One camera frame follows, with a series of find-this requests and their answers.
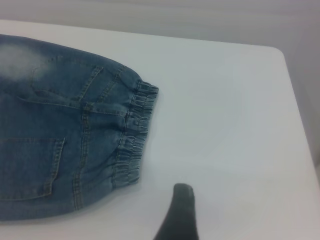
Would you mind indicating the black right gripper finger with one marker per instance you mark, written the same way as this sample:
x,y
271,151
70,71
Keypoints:
x,y
182,215

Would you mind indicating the blue denim printed shorts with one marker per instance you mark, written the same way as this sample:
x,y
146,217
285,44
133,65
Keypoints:
x,y
50,125

